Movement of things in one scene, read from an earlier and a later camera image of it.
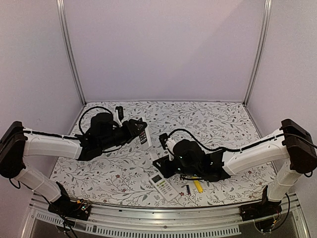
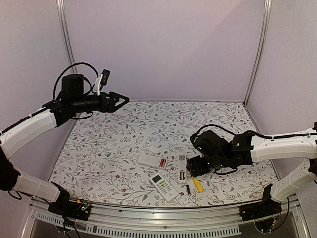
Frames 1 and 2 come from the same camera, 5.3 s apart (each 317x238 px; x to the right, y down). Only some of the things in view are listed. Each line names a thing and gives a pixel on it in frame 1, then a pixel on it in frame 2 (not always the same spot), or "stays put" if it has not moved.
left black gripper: x=132 y=132 → x=111 y=107
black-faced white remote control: x=144 y=138 → x=152 y=160
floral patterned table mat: x=125 y=177 stays put
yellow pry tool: x=199 y=188 stays put
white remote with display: x=167 y=191 stays put
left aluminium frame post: x=66 y=36 stays put
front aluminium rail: x=165 y=221 stays put
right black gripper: x=164 y=170 → x=195 y=168
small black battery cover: x=188 y=189 stays put
